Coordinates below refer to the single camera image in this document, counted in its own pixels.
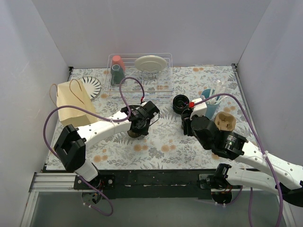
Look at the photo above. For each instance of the white wire dish rack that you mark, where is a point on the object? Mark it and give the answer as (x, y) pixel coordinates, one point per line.
(156, 85)

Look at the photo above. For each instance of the cream ceramic plate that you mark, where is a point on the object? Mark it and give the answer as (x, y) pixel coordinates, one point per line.
(150, 63)

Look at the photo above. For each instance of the black coffee cup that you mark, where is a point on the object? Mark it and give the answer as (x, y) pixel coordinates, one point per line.
(135, 135)

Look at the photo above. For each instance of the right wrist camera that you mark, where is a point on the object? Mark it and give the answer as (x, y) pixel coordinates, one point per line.
(197, 107)

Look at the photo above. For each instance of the brown cardboard cup carriers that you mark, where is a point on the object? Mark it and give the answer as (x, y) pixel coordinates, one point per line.
(225, 121)

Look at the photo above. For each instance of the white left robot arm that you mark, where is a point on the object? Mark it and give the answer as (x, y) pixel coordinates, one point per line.
(73, 142)

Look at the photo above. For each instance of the pink cup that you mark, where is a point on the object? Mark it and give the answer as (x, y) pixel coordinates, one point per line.
(116, 59)

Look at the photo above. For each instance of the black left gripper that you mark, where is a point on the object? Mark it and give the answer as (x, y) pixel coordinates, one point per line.
(138, 127)

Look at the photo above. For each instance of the blue cup holder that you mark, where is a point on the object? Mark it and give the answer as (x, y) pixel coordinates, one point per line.
(212, 105)

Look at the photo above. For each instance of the brown paper bag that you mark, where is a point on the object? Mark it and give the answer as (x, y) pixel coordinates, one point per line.
(73, 93)

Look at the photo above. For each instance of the striped black white plate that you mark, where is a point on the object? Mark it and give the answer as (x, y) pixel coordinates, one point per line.
(92, 86)

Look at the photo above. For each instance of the dark green mug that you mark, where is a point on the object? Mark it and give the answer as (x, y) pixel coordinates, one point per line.
(117, 74)

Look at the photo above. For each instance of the floral table mat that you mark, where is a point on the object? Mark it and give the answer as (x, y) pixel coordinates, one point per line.
(165, 147)

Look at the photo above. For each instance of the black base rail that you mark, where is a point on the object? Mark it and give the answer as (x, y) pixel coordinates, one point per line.
(174, 183)

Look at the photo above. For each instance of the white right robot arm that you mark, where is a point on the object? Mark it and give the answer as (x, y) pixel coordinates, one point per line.
(271, 173)

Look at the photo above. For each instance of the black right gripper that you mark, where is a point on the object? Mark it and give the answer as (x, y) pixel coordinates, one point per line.
(186, 121)

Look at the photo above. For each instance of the stack of black lids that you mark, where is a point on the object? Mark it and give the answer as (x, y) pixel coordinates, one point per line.
(180, 103)

